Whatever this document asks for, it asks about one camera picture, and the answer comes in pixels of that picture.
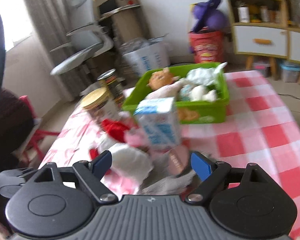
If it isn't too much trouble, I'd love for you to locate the blue white milk carton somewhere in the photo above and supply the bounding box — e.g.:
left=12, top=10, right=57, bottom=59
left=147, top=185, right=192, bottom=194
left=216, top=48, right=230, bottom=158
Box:
left=133, top=97, right=181, bottom=152

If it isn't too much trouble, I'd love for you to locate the wooden desk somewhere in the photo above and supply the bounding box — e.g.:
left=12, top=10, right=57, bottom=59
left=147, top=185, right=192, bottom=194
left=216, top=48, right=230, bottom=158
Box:
left=93, top=0, right=151, bottom=46

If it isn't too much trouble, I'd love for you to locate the white balled cloth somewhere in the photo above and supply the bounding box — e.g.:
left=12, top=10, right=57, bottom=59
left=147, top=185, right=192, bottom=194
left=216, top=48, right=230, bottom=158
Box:
left=108, top=142, right=154, bottom=186

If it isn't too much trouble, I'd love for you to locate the white paper shopping bag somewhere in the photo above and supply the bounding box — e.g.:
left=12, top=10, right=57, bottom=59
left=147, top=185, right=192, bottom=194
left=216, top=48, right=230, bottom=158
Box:
left=120, top=35, right=171, bottom=77

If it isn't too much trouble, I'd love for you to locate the white crumpled cloth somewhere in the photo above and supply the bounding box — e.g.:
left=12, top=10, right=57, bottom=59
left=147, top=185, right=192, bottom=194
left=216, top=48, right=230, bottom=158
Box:
left=186, top=62, right=228, bottom=86

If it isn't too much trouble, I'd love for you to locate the red plastic chair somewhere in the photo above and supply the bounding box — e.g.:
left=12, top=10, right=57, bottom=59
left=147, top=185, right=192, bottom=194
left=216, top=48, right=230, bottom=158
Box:
left=14, top=95, right=60, bottom=165

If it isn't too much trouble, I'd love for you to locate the white office chair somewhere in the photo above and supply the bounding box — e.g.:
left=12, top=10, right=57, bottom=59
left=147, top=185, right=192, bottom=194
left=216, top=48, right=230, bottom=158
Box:
left=50, top=0, right=113, bottom=75

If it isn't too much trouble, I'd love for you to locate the pink fluffy towel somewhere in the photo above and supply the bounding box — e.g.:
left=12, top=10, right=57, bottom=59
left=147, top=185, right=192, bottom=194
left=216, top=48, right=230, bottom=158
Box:
left=145, top=78, right=188, bottom=99

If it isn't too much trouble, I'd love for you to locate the clear plastic storage box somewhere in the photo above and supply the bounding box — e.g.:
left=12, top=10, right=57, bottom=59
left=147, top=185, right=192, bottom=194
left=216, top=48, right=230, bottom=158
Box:
left=253, top=61, right=270, bottom=77

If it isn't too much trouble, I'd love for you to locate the green plastic bin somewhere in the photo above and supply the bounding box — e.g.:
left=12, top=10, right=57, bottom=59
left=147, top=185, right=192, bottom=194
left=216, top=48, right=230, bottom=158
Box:
left=122, top=62, right=229, bottom=124

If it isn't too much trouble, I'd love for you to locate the red chips bucket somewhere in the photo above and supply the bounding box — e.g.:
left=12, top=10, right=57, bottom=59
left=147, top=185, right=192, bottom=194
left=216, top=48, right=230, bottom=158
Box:
left=189, top=31, right=224, bottom=63

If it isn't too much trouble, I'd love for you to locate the red santa plush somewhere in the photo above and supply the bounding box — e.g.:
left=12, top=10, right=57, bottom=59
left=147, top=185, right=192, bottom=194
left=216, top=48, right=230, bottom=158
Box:
left=89, top=119, right=142, bottom=160

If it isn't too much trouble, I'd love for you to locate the burger plush toy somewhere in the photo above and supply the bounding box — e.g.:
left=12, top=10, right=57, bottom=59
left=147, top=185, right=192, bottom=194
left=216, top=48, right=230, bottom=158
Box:
left=147, top=67, right=180, bottom=91

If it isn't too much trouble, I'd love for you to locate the tall drink can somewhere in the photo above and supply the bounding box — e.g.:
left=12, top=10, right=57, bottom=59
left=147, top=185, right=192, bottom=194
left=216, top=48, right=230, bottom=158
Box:
left=97, top=69, right=126, bottom=109

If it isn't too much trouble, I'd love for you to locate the tall wooden shelf cabinet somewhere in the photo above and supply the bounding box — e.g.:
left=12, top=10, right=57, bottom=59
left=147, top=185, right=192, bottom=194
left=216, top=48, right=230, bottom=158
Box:
left=226, top=0, right=288, bottom=80

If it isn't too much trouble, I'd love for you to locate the blue lid storage box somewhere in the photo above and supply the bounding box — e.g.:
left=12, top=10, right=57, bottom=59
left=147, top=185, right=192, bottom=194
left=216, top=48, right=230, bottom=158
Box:
left=279, top=60, right=300, bottom=82

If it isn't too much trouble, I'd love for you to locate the grey fluffy cloth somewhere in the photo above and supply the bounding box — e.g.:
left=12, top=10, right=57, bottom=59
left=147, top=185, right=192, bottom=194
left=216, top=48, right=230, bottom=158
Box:
left=137, top=153, right=202, bottom=196

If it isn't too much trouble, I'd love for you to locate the purple bounce ball toy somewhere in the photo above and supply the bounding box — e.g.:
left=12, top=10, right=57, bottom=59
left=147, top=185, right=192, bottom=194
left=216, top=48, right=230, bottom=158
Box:
left=191, top=0, right=228, bottom=33

